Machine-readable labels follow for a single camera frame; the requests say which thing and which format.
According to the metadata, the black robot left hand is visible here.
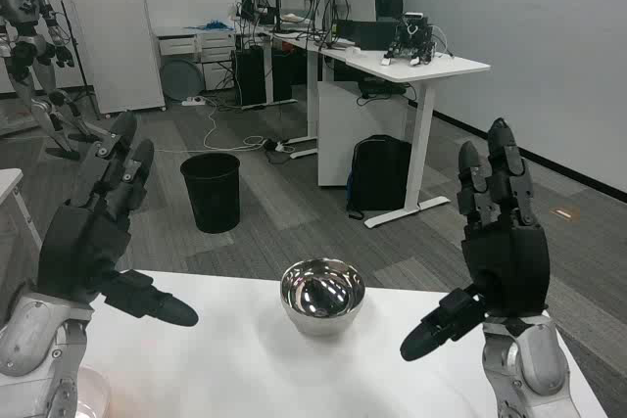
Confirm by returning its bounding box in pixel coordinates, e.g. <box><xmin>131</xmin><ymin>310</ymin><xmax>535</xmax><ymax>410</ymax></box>
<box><xmin>37</xmin><ymin>112</ymin><xmax>200</xmax><ymax>329</ymax></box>

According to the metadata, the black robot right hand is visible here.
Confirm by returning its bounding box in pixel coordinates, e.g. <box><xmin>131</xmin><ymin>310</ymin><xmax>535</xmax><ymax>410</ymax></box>
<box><xmin>400</xmin><ymin>117</ymin><xmax>551</xmax><ymax>363</ymax></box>

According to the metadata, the white orange plastic bowl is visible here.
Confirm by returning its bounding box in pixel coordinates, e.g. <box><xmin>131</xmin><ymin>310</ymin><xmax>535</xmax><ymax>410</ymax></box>
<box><xmin>72</xmin><ymin>366</ymin><xmax>112</xmax><ymax>418</ymax></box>

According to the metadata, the shiny steel bowl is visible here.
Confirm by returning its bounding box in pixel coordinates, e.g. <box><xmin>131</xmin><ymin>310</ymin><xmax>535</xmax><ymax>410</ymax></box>
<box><xmin>279</xmin><ymin>257</ymin><xmax>366</xmax><ymax>339</ymax></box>

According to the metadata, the white side table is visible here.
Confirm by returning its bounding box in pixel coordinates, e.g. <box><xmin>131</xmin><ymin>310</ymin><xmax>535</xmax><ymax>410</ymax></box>
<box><xmin>0</xmin><ymin>167</ymin><xmax>43</xmax><ymax>253</ymax></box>

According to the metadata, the black trash bin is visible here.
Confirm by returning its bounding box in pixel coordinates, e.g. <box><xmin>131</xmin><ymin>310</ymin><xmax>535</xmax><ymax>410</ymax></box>
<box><xmin>179</xmin><ymin>152</ymin><xmax>242</xmax><ymax>235</ymax></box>

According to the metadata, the black backpack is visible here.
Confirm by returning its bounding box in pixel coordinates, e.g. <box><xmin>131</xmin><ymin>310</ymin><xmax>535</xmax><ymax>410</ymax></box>
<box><xmin>346</xmin><ymin>134</ymin><xmax>413</xmax><ymax>221</ymax></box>

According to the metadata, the round grey tray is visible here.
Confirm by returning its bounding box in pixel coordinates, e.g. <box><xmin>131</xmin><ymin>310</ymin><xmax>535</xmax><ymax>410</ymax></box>
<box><xmin>161</xmin><ymin>56</ymin><xmax>203</xmax><ymax>101</ymax></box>

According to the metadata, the white cabinet under desk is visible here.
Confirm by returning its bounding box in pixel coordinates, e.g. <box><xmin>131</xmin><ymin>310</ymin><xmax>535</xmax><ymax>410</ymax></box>
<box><xmin>317</xmin><ymin>78</ymin><xmax>410</xmax><ymax>188</ymax></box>

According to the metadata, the black tripod stand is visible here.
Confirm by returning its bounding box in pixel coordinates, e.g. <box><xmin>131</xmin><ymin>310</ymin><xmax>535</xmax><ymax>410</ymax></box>
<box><xmin>46</xmin><ymin>0</ymin><xmax>99</xmax><ymax>120</ymax></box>

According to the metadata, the white standing desk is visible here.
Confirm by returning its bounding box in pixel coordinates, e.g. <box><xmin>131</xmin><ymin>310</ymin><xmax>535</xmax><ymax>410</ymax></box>
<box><xmin>264</xmin><ymin>28</ymin><xmax>359</xmax><ymax>160</ymax></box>
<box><xmin>320</xmin><ymin>43</ymin><xmax>492</xmax><ymax>229</ymax></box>

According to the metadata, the white drawer cabinet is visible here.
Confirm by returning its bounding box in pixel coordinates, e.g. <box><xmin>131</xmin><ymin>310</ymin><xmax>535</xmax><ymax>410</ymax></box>
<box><xmin>155</xmin><ymin>25</ymin><xmax>236</xmax><ymax>92</ymax></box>

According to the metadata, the black computer tower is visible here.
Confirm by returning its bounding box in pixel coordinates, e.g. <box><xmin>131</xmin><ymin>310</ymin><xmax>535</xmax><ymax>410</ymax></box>
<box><xmin>234</xmin><ymin>48</ymin><xmax>268</xmax><ymax>107</ymax></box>

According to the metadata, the silver humanoid robot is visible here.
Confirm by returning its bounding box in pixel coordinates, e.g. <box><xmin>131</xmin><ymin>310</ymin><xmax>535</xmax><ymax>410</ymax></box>
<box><xmin>0</xmin><ymin>0</ymin><xmax>109</xmax><ymax>161</ymax></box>

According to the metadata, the small black robot device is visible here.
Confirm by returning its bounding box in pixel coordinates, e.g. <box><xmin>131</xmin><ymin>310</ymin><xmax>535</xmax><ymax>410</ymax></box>
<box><xmin>384</xmin><ymin>11</ymin><xmax>437</xmax><ymax>67</ymax></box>

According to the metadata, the black box on desk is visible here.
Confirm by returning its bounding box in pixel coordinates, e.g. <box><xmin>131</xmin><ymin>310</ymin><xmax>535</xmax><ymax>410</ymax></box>
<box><xmin>351</xmin><ymin>20</ymin><xmax>401</xmax><ymax>52</ymax></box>

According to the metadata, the white floor cable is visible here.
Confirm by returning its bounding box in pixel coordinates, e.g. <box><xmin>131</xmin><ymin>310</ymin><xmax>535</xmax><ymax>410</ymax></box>
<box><xmin>203</xmin><ymin>99</ymin><xmax>280</xmax><ymax>151</ymax></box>

